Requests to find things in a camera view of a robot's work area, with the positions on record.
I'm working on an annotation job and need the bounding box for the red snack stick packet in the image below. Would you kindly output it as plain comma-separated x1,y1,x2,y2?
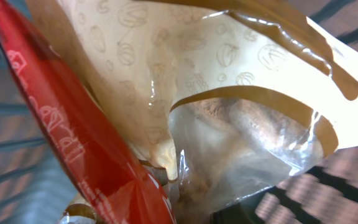
0,0,175,224

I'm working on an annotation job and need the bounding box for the beige dog bone treat bag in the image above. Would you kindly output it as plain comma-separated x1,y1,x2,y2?
27,0,358,223

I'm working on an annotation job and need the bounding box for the grey plastic mesh basket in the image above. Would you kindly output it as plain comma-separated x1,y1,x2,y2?
0,1,358,223

